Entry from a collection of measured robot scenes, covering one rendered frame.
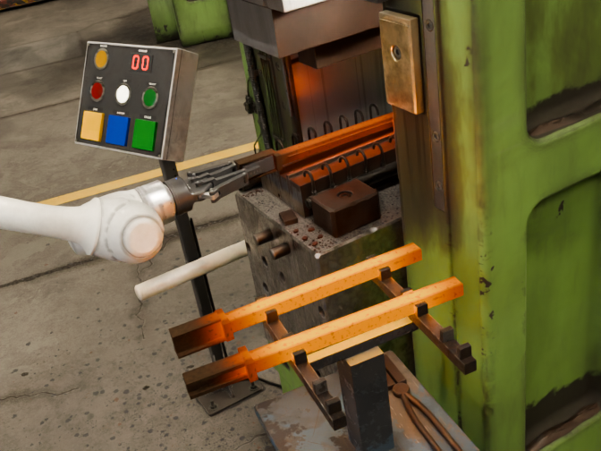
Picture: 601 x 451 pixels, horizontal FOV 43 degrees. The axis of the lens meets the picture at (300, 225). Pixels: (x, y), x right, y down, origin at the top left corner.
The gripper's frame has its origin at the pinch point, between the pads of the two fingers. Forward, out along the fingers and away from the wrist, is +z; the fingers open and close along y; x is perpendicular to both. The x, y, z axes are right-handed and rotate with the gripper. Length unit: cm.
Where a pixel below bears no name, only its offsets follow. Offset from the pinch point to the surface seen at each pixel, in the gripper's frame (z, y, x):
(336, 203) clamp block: 8.4, 17.4, -5.7
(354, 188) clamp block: 14.6, 14.5, -5.7
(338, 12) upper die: 20.3, 7.3, 28.5
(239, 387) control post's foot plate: 0, -54, -103
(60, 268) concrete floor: -31, -178, -103
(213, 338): -29.4, 39.2, -6.5
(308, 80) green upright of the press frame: 25.0, -19.0, 6.6
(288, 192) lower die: 5.6, 1.2, -8.4
